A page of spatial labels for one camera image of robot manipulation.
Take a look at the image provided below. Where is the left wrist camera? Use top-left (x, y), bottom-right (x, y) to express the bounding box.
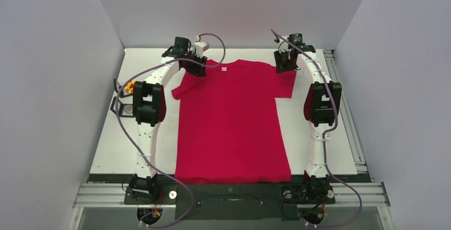
top-left (193, 41), bottom-right (210, 57)

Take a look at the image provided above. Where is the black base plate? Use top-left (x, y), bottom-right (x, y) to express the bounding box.
top-left (122, 176), bottom-right (336, 224)

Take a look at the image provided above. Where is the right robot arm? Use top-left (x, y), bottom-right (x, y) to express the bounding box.
top-left (272, 31), bottom-right (342, 179)

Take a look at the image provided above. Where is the red t-shirt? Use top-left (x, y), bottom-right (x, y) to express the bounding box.
top-left (172, 60), bottom-right (296, 184)

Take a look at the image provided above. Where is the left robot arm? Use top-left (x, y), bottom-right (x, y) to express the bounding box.
top-left (132, 36), bottom-right (209, 179)

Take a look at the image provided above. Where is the aluminium front rail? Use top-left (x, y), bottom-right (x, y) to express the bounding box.
top-left (68, 182), bottom-right (395, 229)

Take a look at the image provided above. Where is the aluminium side rail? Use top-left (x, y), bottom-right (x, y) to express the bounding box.
top-left (323, 49), bottom-right (368, 174)

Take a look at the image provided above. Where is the black frame stand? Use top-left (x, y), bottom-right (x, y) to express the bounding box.
top-left (113, 78), bottom-right (133, 98)
top-left (110, 96), bottom-right (134, 118)

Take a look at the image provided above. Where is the orange yellow pompom brooch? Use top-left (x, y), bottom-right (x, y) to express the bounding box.
top-left (123, 80), bottom-right (136, 94)

